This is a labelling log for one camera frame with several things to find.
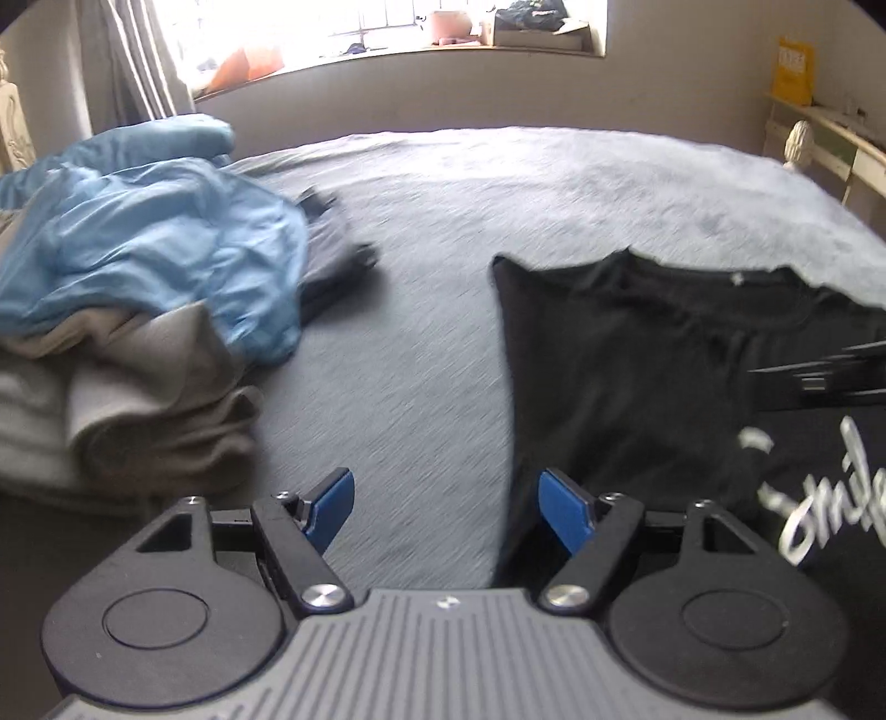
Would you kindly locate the beige grey cloth pile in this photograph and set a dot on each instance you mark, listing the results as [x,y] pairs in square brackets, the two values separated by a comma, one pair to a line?
[138,388]

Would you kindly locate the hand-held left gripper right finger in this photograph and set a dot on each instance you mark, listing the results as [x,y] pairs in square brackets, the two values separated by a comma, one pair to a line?
[564,512]

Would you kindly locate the grey curtain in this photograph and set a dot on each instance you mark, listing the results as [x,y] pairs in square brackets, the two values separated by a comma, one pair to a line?
[131,62]

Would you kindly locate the black printed t-shirt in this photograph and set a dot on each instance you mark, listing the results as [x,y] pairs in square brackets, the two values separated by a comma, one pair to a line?
[623,360]

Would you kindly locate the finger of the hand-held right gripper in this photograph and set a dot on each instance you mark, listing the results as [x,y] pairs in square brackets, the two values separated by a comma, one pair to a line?
[837,391]

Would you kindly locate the orange cloth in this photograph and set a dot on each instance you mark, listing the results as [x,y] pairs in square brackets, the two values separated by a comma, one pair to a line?
[246,66]

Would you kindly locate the pink pot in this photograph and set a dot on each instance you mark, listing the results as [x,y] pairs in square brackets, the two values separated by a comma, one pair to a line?
[450,26]

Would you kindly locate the dark patterned cloth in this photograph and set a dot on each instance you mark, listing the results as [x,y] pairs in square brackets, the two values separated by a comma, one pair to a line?
[529,14]

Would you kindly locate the cardboard box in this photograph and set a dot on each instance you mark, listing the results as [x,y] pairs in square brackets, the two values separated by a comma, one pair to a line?
[547,38]

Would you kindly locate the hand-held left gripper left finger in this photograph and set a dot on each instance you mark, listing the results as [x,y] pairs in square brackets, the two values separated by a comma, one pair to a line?
[332,502]

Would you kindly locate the white bedpost finial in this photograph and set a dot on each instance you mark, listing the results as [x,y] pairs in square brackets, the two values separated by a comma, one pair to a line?
[797,145]

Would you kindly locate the dark grey cloth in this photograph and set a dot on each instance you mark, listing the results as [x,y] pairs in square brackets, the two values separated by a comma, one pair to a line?
[332,256]

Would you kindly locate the yellow box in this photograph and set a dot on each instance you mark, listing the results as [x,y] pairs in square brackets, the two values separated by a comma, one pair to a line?
[794,69]

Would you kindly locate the white carved headboard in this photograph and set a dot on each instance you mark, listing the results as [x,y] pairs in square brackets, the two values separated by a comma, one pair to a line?
[14,131]

